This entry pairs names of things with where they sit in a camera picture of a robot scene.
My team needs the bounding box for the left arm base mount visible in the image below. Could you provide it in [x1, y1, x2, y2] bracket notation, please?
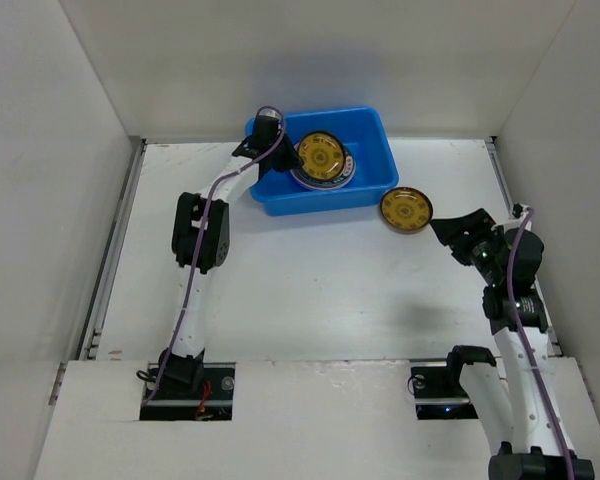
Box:
[137, 363, 236, 422]

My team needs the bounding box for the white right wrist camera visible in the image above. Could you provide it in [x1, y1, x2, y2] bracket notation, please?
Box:
[511, 203, 534, 226]

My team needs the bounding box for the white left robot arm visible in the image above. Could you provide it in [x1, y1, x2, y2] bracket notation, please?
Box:
[147, 106, 302, 399]

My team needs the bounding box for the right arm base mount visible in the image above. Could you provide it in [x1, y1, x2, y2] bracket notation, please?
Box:
[407, 359, 478, 421]

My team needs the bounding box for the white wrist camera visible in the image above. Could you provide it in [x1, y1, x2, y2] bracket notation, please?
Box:
[511, 203, 534, 226]
[257, 110, 280, 120]

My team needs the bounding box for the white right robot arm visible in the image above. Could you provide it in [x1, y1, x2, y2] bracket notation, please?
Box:
[430, 205, 595, 479]

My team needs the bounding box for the yellow patterned plate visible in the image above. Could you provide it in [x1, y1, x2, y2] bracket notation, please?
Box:
[297, 131, 345, 181]
[379, 187, 434, 234]

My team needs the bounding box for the green rim plate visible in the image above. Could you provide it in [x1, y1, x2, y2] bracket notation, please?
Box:
[290, 149, 357, 190]

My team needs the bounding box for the blue plastic bin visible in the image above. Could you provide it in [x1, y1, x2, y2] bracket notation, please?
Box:
[250, 106, 399, 216]

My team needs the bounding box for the pink plate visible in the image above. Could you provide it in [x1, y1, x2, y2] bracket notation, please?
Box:
[291, 170, 342, 191]

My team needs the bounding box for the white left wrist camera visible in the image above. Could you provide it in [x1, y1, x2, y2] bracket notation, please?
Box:
[257, 110, 280, 120]

